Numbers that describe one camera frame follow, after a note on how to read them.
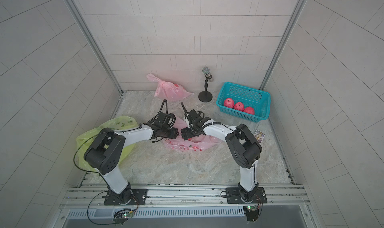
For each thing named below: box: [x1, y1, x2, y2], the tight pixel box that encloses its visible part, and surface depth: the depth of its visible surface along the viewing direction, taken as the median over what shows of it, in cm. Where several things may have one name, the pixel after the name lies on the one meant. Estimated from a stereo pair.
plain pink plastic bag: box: [146, 73, 194, 102], surface depth 104 cm
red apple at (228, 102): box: [223, 98, 235, 109], surface depth 104 cm
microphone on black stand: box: [198, 66, 213, 103], surface depth 114 cm
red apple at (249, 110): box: [243, 106, 255, 115], surface depth 101 cm
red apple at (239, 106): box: [233, 102, 245, 112], surface depth 103 cm
